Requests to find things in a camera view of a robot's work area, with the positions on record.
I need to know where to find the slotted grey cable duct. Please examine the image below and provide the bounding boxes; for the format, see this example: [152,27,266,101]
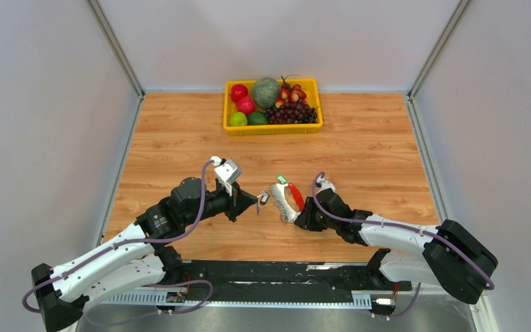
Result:
[103,288,373,310]

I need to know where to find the dark green avocado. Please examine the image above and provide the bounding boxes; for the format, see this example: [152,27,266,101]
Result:
[247,111,269,126]

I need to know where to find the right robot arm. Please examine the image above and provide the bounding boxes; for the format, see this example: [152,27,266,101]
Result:
[293,189,499,304]

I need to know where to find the key with green tag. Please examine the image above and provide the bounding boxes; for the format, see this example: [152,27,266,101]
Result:
[277,174,288,186]

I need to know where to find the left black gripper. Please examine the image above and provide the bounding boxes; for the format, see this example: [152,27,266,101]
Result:
[183,181,259,226]

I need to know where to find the dark purple grape bunch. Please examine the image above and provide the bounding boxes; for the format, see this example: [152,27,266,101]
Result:
[261,101,321,125]

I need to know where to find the key with black tag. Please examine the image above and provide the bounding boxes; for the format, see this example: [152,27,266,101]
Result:
[257,190,270,205]

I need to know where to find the light green lime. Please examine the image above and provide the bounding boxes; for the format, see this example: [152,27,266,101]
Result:
[227,111,248,127]

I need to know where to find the metal key organizer with rings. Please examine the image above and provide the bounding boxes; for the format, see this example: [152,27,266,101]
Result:
[270,183,305,223]

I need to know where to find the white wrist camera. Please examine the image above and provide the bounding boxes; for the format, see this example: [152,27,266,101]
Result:
[315,175,336,193]
[210,156,242,196]

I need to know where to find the red cherry cluster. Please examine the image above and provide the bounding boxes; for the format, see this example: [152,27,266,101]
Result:
[274,75,307,109]

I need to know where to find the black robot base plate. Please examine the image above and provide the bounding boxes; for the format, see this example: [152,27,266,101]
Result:
[161,260,413,301]

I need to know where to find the yellow plastic fruit tray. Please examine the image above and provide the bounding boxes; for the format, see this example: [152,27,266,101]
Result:
[223,77,324,136]

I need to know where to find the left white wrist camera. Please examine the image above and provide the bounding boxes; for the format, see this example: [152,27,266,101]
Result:
[210,156,242,196]

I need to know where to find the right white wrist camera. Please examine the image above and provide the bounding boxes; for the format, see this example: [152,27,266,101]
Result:
[315,175,336,193]

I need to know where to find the pink red apple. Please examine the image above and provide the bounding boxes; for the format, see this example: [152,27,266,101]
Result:
[236,96,256,116]

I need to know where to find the green melon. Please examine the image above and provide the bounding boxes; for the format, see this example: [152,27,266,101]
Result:
[252,77,281,109]

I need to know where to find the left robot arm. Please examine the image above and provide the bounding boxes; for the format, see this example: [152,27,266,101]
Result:
[31,177,258,331]

